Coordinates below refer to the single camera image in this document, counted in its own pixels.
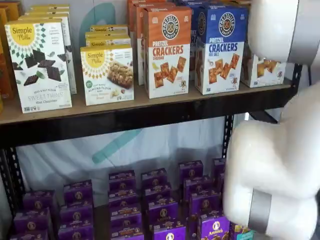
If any Simple Mills almond bars box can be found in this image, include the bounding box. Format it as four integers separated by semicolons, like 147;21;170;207
84;31;132;40
85;37;133;49
89;24;129;33
79;46;135;106

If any wooden shelf board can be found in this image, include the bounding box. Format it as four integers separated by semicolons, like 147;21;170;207
0;77;293;126
48;172;226;240

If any yellow white pretzel crackers box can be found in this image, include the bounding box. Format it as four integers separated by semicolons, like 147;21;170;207
240;41;287;89

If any blue pretzel crackers box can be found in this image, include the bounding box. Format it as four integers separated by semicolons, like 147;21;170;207
189;4;210;81
194;5;249;96

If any orange cheddar pretzel crackers box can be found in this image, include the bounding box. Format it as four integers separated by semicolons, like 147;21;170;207
143;5;193;100
126;0;174;41
136;2;177;86

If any white banner teal logo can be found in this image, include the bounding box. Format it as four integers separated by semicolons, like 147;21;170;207
15;0;251;198

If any dark orange snack box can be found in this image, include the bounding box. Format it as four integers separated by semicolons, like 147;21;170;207
0;0;23;22
0;7;15;101

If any purple teal Annie's box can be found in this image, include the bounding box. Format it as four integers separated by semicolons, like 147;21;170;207
229;223;256;240

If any Simple Mills Sweet Thins box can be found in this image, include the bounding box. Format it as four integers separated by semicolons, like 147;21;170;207
4;18;73;115
29;3;71;9
24;10;72;48
17;14;78;95
27;7;71;13

